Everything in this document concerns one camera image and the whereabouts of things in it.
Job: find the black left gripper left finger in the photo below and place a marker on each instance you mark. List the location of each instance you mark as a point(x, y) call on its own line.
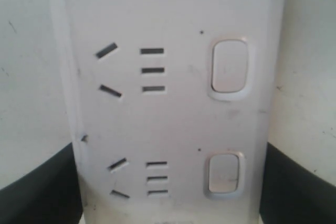
point(48, 194)

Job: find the white five-outlet power strip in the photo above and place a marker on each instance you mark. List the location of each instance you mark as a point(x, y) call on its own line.
point(168, 104)

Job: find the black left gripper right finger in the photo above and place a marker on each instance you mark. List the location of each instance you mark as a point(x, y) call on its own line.
point(292, 194)

